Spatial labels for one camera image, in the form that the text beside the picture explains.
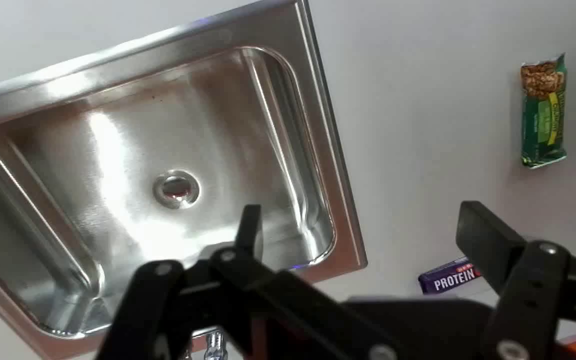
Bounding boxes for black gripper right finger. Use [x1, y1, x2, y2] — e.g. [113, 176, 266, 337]
[454, 198, 576, 360]

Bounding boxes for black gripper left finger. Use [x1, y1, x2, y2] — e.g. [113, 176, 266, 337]
[94, 203, 400, 360]

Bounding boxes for green granola bar wrapper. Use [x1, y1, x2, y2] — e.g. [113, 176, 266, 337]
[519, 55, 568, 170]

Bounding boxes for round sink drain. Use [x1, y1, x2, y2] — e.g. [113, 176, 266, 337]
[152, 168, 205, 213]

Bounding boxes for stainless steel sink basin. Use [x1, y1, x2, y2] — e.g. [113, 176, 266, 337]
[0, 0, 368, 360]

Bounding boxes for small purple marker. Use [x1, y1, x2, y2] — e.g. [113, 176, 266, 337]
[417, 258, 484, 297]

